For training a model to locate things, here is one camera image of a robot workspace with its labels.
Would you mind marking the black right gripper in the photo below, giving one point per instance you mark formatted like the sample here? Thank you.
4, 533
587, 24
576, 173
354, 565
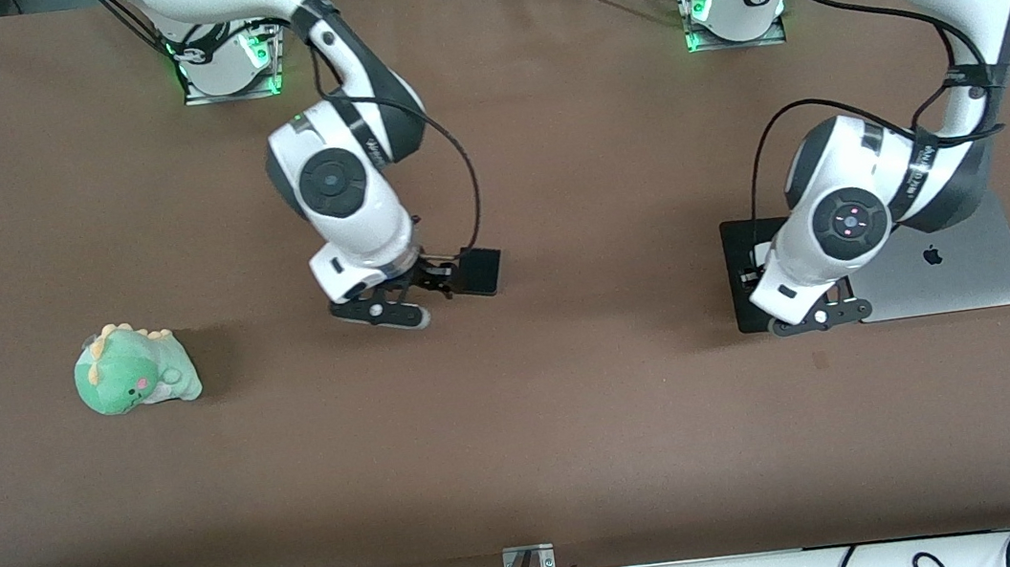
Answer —
423, 275

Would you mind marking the black phone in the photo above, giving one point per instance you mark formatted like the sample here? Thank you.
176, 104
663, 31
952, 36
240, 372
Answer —
484, 272

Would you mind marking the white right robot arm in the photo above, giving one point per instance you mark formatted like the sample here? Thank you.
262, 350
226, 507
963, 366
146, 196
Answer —
334, 184

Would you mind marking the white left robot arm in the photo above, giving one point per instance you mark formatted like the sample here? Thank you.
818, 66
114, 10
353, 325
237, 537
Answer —
840, 185

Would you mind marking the black mouse pad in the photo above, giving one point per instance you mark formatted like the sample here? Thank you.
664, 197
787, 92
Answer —
738, 236

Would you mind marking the silver laptop with apple logo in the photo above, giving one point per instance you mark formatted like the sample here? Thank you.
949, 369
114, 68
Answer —
976, 274

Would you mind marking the green dinosaur plush toy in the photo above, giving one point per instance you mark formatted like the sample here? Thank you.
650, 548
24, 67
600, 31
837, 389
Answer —
131, 373

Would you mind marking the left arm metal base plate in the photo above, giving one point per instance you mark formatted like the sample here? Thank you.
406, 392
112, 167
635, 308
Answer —
695, 45

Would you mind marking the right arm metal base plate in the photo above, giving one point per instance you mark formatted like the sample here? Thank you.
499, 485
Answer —
280, 80

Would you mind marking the small metal table bracket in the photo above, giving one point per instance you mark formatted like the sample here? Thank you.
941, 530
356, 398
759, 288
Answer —
544, 558

